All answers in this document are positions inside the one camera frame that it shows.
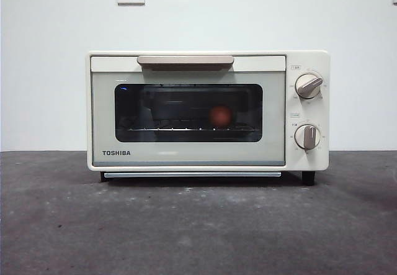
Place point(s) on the brown egg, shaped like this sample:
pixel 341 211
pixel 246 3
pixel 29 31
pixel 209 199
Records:
pixel 221 115

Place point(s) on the beige timer knob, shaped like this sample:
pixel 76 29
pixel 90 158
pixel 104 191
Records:
pixel 307 137

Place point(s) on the beige temperature knob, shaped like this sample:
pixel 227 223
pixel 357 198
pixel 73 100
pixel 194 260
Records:
pixel 308 86

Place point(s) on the cream Toshiba toaster oven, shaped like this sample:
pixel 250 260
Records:
pixel 307 61

